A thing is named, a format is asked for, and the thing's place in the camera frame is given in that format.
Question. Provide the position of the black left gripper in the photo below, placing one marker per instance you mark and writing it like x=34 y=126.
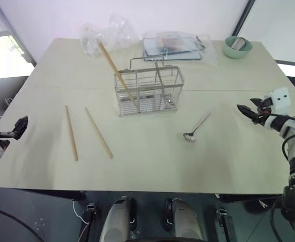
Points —
x=1 y=134

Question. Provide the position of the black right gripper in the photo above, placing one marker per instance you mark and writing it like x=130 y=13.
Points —
x=265 y=108

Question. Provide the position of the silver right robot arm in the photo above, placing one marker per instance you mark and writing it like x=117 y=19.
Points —
x=294 y=124

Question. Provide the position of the wooden chopstick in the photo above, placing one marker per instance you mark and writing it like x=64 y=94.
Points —
x=109 y=59
x=99 y=132
x=71 y=133

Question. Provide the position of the light green bowl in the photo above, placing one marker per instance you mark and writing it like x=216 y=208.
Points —
x=234 y=54

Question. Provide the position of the metal spoon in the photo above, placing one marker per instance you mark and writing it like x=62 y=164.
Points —
x=197 y=127

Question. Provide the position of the grey metal object in bowl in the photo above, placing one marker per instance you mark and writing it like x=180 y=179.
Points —
x=238 y=44

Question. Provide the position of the clear plastic bag with tray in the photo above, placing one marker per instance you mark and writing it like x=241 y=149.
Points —
x=208 y=54

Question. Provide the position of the colourful small items packet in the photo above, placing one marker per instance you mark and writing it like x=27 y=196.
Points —
x=168 y=41

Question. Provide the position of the black table foot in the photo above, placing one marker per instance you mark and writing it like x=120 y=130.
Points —
x=224 y=224
x=92 y=213

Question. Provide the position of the blue-grey flat tray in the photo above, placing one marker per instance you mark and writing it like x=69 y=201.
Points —
x=152 y=48

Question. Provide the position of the grey rounded robot leg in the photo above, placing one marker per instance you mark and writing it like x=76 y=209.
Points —
x=118 y=221
x=184 y=221

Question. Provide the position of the crumpled clear plastic bag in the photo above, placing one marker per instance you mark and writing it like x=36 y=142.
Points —
x=117 y=32

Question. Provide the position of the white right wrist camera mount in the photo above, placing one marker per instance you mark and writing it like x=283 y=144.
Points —
x=281 y=99

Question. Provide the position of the dark wall panel frame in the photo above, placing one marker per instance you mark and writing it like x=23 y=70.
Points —
x=243 y=17

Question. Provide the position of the grey window frame post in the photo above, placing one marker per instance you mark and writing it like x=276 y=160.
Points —
x=16 y=37

